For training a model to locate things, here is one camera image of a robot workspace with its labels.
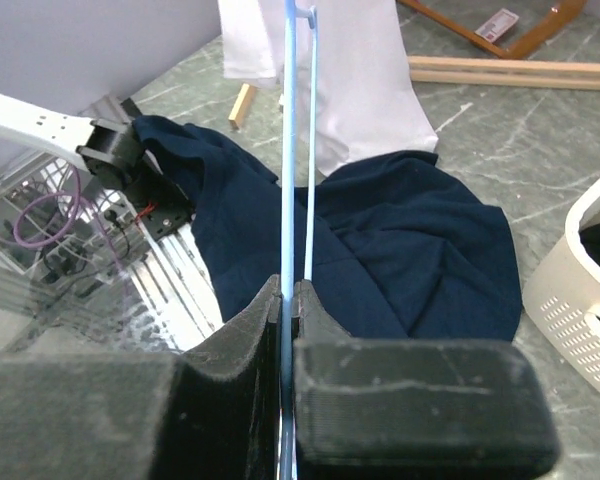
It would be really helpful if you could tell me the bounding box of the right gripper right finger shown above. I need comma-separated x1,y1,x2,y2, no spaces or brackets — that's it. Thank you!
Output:
293,280,561,479

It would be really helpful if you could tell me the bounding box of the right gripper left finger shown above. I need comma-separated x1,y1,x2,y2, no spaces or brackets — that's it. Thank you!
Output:
0,276,280,479

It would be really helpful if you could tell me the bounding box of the navy blue t shirt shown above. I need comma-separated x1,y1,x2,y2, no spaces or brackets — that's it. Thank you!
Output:
133,116,522,341

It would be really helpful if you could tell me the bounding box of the white t shirt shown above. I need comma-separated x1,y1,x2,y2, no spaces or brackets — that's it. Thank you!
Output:
218,0,438,176

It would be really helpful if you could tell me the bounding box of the blue hanger of navy shirt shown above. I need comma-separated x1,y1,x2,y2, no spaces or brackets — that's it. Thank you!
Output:
279,0,310,479

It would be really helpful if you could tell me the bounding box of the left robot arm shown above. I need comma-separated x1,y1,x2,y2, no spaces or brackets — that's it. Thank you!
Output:
0,94,193,240

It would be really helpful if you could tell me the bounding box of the cream laundry basket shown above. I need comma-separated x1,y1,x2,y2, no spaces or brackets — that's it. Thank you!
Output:
522,179,600,393

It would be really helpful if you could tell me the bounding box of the wooden clothes rack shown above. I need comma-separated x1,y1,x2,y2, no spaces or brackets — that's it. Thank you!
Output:
227,14,600,162

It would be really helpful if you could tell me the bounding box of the red white card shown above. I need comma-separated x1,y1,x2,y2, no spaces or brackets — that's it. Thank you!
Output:
475,8,519,43

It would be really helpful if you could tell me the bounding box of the wooden shoe shelf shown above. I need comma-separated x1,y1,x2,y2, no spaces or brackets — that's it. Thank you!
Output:
399,0,588,60

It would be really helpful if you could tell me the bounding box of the aluminium rail frame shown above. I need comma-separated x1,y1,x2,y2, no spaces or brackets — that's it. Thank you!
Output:
0,141,223,353

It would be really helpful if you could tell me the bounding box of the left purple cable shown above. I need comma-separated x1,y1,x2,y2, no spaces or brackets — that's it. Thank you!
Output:
12,164,136,341

